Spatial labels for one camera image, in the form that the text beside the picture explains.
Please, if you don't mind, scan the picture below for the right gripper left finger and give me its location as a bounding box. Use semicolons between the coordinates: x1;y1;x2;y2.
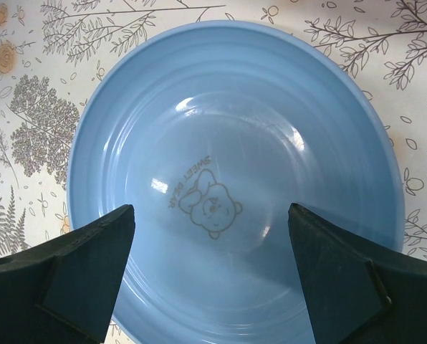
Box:
0;205;135;343

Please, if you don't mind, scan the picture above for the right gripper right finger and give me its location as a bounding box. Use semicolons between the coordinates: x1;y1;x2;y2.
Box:
288;204;427;343

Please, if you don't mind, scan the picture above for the blue plate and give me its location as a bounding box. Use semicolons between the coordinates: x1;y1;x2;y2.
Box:
67;21;405;343

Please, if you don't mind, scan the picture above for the floral patterned table mat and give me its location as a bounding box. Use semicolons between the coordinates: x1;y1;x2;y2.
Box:
0;1;427;261

